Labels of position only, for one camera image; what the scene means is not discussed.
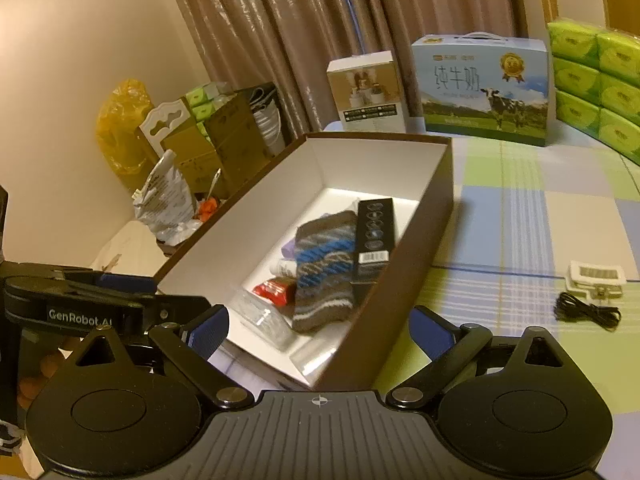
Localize checked bed sheet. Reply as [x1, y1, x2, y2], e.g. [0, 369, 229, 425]
[320, 120, 640, 396]

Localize stack of green tissue packs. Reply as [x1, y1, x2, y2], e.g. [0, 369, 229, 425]
[546, 19, 640, 167]

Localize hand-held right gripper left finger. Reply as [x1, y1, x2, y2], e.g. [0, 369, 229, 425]
[65, 305, 253, 409]

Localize striped knitted sock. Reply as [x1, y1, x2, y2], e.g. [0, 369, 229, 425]
[291, 209, 360, 335]

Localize black product box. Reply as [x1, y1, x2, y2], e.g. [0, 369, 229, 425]
[351, 198, 397, 282]

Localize clear bag of cotton swabs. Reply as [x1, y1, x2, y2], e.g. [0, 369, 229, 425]
[231, 289, 302, 353]

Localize milk carton with cow picture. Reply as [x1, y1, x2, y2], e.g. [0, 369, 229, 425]
[410, 31, 549, 148]

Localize white pill bottle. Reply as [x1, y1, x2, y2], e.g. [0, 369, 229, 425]
[271, 259, 302, 279]

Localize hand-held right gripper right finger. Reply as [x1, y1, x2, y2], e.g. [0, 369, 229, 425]
[389, 305, 572, 409]

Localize brown curtain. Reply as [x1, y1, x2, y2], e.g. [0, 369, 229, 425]
[159, 0, 528, 134]

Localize printed white plastic bag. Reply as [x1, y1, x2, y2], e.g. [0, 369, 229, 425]
[130, 149, 202, 247]

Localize orange fruits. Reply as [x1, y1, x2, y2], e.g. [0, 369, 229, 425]
[16, 334, 83, 408]

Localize white pet picture box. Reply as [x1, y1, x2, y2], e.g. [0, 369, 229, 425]
[326, 50, 409, 134]

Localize black cable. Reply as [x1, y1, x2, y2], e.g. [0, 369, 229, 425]
[554, 291, 622, 332]

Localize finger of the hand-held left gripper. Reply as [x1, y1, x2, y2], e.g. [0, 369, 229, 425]
[144, 295, 213, 329]
[50, 267, 159, 296]

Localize red snack packet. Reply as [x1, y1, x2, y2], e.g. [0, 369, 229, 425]
[251, 278, 297, 307]

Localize brown cardboard storage box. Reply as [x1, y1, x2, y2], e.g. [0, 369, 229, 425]
[154, 131, 457, 392]

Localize brown cardboard carton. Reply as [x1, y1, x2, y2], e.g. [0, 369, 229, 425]
[172, 84, 287, 198]

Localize yellow plastic bag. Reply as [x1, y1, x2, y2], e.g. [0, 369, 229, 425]
[95, 78, 157, 177]

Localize small green tissue packs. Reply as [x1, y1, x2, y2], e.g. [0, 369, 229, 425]
[184, 81, 232, 133]

